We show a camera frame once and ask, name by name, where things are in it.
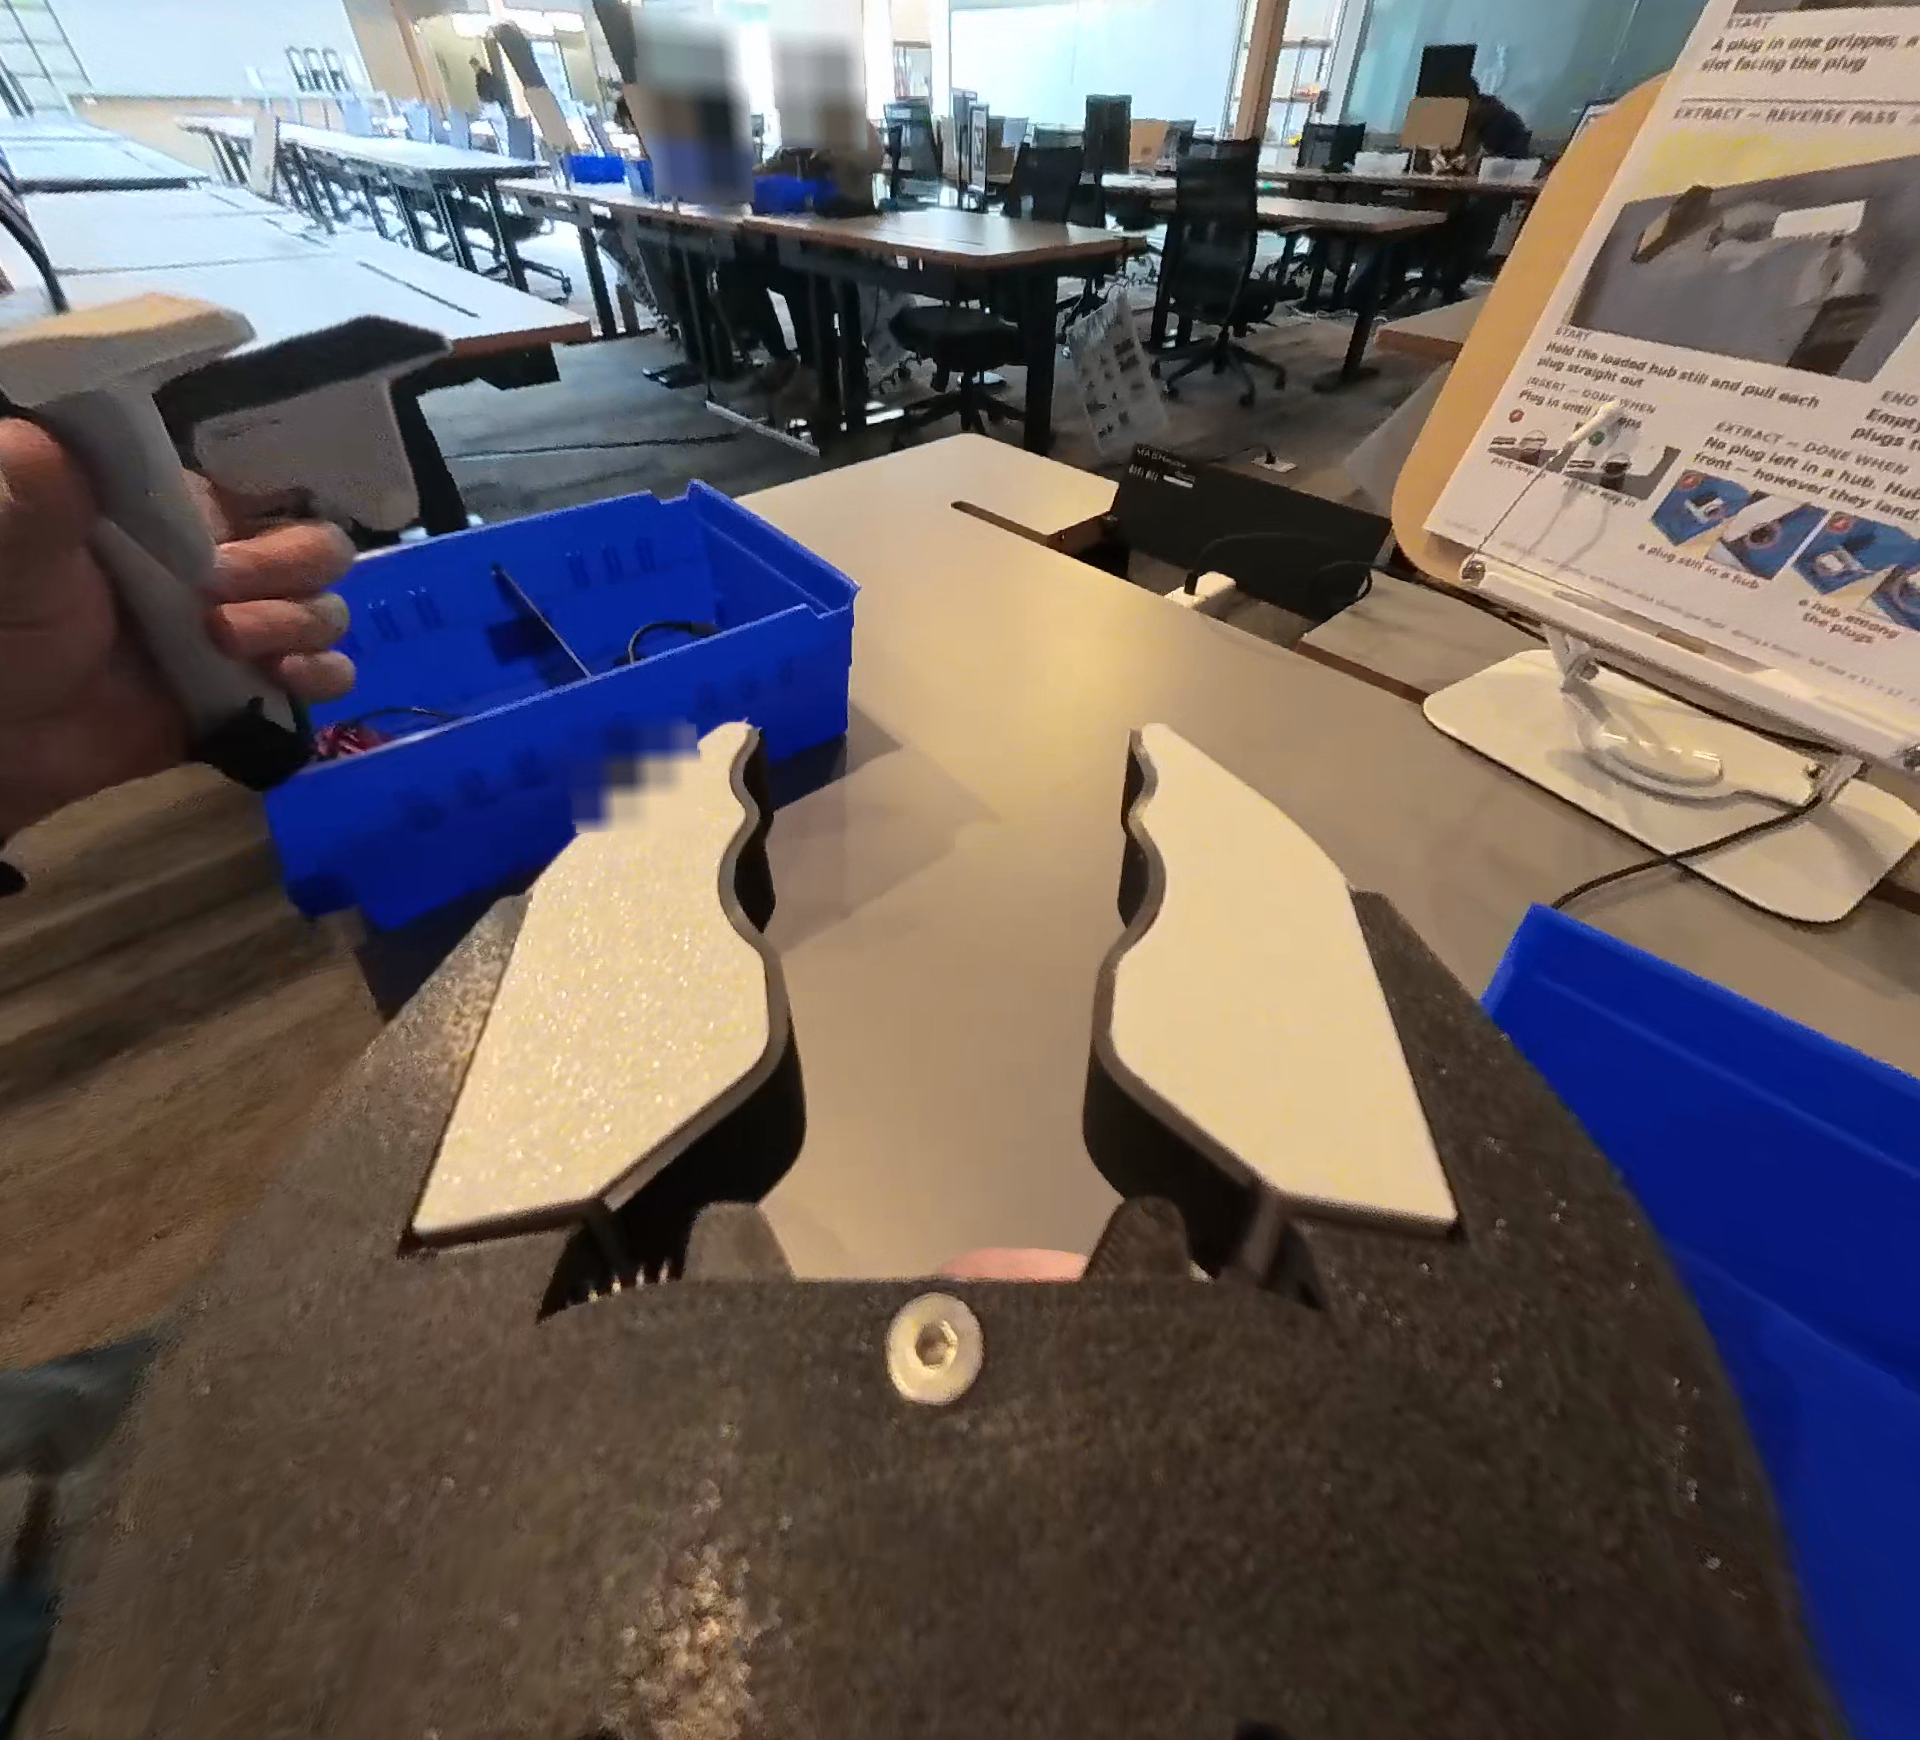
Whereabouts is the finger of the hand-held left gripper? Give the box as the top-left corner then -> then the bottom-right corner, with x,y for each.
153,321 -> 455,537

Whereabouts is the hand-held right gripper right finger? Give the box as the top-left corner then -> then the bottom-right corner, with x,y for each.
1083,721 -> 1464,1284

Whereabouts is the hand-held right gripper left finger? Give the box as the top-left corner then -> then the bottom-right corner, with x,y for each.
407,721 -> 797,1248

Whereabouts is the red braided cable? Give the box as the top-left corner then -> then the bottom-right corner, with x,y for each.
314,705 -> 455,761

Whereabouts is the blue plastic bin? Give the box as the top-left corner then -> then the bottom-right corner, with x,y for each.
1483,903 -> 1920,1740
267,479 -> 862,932

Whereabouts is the person's left hand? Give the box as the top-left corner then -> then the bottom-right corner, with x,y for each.
0,418 -> 364,847

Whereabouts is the white top office desk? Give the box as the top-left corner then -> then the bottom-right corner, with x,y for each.
0,186 -> 595,537

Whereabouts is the white monitor stand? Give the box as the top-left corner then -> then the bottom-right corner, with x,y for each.
1422,624 -> 1920,926

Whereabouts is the black flat panel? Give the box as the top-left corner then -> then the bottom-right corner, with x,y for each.
1108,439 -> 1395,624

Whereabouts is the black office chair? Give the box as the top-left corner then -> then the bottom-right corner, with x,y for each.
886,302 -> 1026,425
1156,136 -> 1298,409

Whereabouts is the wooden top office desk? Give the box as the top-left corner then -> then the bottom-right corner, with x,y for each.
1101,173 -> 1451,389
496,173 -> 1154,454

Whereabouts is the white printed floor sign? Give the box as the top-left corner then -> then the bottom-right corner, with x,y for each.
1066,297 -> 1168,454

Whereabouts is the instruction sheet on stand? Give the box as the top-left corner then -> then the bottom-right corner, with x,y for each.
1390,76 -> 1674,570

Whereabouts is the printed instruction poster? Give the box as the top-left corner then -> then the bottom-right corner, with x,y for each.
1422,0 -> 1920,651

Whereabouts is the thin black cable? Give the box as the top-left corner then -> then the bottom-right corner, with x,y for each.
1552,798 -> 1830,911

